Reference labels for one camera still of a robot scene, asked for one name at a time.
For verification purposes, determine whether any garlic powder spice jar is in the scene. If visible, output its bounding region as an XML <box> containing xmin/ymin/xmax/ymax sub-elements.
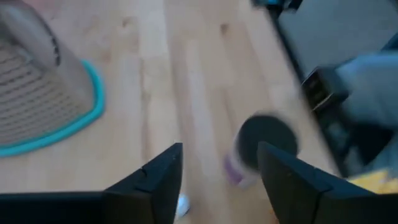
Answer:
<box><xmin>223</xmin><ymin>113</ymin><xmax>300</xmax><ymax>189</ymax></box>

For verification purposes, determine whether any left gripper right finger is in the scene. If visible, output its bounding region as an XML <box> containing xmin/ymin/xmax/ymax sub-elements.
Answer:
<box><xmin>257</xmin><ymin>141</ymin><xmax>398</xmax><ymax>224</ymax></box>

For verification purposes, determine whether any steel box grater teal trim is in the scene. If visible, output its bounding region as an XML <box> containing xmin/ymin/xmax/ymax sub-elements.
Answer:
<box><xmin>0</xmin><ymin>0</ymin><xmax>106</xmax><ymax>158</ymax></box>

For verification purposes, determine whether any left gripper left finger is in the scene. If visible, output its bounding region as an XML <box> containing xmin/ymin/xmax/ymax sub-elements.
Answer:
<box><xmin>0</xmin><ymin>142</ymin><xmax>185</xmax><ymax>224</ymax></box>

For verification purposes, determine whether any person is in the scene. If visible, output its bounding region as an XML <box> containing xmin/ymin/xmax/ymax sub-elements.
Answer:
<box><xmin>320</xmin><ymin>51</ymin><xmax>398</xmax><ymax>175</ymax></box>

